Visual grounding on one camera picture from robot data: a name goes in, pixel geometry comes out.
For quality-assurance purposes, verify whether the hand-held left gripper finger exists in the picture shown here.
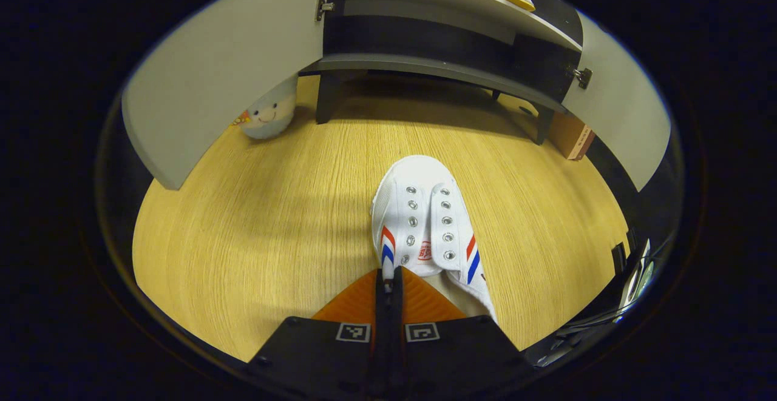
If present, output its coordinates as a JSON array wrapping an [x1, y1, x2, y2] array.
[[391, 266, 536, 400], [248, 268, 390, 400]]

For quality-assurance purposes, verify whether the white shoe cabinet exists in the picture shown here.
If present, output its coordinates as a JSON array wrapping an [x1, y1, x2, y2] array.
[[300, 0, 593, 146]]

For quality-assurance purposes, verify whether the white shoe cabinet door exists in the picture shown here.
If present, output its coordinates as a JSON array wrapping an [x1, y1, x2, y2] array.
[[561, 10, 672, 193], [121, 0, 338, 191]]

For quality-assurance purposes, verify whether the white plush toy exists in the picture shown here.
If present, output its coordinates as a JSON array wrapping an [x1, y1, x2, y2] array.
[[233, 76, 299, 141]]

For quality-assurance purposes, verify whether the dark equipment with cables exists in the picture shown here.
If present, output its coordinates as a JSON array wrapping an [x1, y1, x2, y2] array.
[[528, 225, 662, 369]]

